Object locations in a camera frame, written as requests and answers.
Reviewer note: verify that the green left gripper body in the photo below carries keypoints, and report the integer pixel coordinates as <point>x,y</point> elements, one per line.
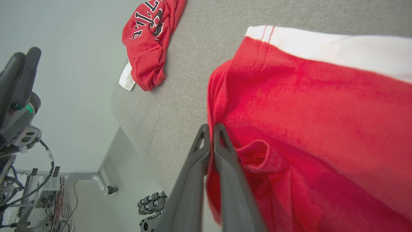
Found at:
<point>21,129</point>

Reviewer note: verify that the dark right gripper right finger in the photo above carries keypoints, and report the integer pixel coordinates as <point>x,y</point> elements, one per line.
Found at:
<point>235,199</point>

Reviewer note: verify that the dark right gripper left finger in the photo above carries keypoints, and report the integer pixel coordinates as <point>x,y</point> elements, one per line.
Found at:
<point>190,193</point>

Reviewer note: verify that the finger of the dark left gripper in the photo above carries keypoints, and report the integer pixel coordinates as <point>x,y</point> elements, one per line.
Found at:
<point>11,80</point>
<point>29,74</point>

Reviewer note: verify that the red shorts with white band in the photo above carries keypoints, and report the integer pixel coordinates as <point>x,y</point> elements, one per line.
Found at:
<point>322,129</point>

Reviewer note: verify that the red and white jersey shirt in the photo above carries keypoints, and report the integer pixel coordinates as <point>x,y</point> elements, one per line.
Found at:
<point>145,48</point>

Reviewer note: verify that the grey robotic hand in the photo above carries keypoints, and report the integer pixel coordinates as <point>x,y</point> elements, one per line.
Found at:
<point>153,203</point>

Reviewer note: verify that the black grey device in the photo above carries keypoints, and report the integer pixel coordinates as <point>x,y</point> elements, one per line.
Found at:
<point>149,224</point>

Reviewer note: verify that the black frame caster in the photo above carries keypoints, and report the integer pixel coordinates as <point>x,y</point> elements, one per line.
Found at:
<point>112,190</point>

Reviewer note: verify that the white metal frame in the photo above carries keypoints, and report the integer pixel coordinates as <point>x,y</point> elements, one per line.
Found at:
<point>83,176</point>

